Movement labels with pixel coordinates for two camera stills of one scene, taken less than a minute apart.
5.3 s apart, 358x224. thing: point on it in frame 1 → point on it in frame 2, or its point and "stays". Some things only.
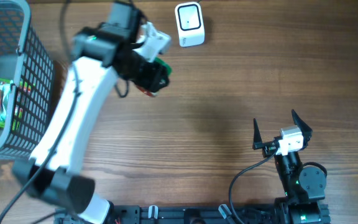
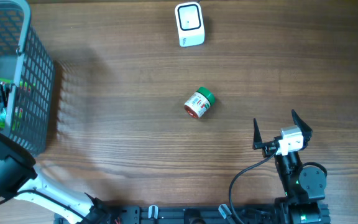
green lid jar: [159, 79] → [199, 102]
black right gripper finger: [257, 141] stays
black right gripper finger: [306, 131] stays
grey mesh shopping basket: [10, 49] stays
